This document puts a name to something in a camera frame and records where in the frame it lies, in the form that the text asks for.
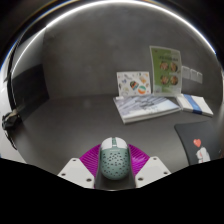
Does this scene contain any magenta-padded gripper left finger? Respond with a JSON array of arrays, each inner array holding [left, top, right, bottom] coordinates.
[[57, 143, 103, 189]]

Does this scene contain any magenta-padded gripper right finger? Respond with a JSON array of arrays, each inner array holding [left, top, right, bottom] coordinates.
[[128, 143, 172, 188]]

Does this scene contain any white and green computer mouse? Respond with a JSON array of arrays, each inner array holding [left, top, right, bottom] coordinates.
[[99, 137, 132, 181]]

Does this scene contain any black mouse pad with heart print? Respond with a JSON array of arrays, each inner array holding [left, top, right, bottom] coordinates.
[[174, 120, 223, 166]]

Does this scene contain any grey and white magazine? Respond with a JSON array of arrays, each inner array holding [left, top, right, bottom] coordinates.
[[112, 93, 183, 125]]

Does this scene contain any white card with colourful stickers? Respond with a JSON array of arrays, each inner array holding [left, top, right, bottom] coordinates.
[[116, 70, 152, 98]]

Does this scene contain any white booklet with blue band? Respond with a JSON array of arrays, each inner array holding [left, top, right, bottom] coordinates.
[[175, 93, 214, 118]]

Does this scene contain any green upright food flyer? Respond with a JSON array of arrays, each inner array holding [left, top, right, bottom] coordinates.
[[149, 45, 183, 98]]

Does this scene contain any white ceiling light strip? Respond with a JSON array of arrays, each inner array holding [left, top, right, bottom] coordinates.
[[0, 0, 218, 81]]

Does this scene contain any black bag with strap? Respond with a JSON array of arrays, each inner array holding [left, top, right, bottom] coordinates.
[[1, 108, 26, 151]]

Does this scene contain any row of white wall switches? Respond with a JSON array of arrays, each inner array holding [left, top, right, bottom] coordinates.
[[181, 65, 204, 84]]

